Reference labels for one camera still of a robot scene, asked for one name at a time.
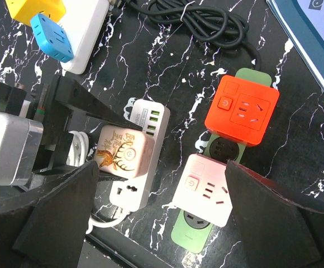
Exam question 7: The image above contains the green power strip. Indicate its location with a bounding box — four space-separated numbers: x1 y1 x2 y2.
171 68 271 253

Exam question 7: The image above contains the white rectangular power strip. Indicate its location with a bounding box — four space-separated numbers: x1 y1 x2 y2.
109 99 170 212

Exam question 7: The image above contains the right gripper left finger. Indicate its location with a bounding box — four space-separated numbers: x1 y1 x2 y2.
0 161 98 267

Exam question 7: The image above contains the black coiled cable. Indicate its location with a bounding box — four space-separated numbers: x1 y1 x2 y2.
108 0 263 72

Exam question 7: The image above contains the blue plug adapter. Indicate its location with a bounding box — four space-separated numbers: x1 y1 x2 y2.
30 13 74 63

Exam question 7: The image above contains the blue placemat cloth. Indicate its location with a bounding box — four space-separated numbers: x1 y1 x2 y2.
266 1 324 91

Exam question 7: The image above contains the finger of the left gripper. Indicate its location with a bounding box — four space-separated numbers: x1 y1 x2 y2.
54 75 142 131
30 165 117 192

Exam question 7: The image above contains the white triangular power strip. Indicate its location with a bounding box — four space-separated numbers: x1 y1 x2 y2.
59 0 109 74

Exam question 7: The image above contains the red cube socket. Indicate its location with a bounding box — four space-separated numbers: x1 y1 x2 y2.
204 75 280 147

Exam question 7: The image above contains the beige cube socket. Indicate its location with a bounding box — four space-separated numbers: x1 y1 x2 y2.
94 125 155 179

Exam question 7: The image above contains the yellow cube socket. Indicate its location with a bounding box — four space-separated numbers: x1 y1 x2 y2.
6 0 66 26

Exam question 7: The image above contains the white coiled cable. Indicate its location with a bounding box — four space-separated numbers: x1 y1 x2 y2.
66 130 132 235

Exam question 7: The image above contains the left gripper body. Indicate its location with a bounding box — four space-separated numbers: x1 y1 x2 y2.
0 74 76 193

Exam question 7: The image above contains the pink cube socket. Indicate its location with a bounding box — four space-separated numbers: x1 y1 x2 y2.
172 154 232 228

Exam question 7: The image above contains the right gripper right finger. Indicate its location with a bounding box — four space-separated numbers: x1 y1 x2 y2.
225 161 324 267

